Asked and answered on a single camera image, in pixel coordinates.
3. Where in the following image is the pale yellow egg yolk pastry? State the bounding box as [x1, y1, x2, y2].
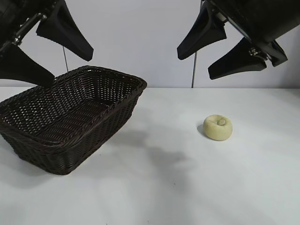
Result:
[202, 114, 233, 141]

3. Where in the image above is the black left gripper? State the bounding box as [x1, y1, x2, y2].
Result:
[0, 0, 94, 87]

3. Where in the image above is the dark brown woven basket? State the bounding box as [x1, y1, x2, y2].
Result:
[0, 65, 148, 176]

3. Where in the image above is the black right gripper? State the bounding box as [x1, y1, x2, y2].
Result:
[177, 0, 300, 80]

